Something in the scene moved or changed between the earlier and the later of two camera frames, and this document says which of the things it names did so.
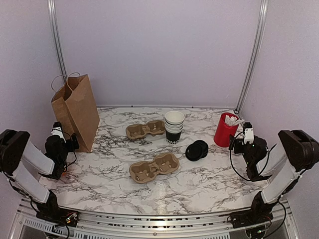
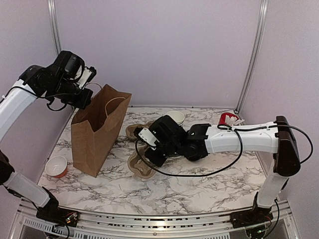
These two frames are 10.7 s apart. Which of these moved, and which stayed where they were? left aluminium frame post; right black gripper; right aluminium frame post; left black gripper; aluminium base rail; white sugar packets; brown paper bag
Moved: brown paper bag; left black gripper; right black gripper
Stayed: aluminium base rail; left aluminium frame post; right aluminium frame post; white sugar packets
